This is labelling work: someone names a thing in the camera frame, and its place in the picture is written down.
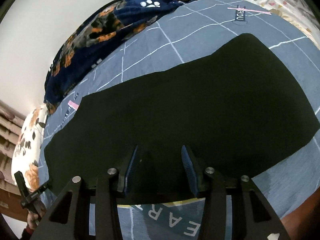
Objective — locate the white polka dot cloth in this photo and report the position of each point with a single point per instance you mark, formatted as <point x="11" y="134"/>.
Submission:
<point x="287" y="2"/>

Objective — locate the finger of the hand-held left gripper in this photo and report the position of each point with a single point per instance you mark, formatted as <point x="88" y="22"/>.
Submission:
<point x="21" y="183"/>

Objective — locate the person's left hand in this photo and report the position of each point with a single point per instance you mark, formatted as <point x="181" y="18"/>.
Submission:
<point x="32" y="218"/>

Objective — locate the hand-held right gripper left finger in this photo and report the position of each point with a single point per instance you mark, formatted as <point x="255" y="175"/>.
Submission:
<point x="131" y="163"/>

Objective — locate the white floral pillow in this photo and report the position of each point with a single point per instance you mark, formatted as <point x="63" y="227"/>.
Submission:
<point x="27" y="140"/>

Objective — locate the wooden bed frame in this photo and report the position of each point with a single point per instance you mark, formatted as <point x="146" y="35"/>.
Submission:
<point x="12" y="205"/>

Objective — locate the blue checked bedsheet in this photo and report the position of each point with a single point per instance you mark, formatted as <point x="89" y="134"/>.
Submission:
<point x="200" y="42"/>

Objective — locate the person's left forearm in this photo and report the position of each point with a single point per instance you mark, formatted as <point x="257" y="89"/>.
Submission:
<point x="27" y="233"/>

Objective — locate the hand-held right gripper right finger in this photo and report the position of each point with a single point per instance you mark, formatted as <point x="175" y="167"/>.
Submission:
<point x="188" y="163"/>

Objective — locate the black pants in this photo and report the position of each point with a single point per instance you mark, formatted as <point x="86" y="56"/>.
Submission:
<point x="200" y="105"/>

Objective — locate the navy dog print blanket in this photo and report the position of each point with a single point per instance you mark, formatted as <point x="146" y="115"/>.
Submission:
<point x="130" y="10"/>

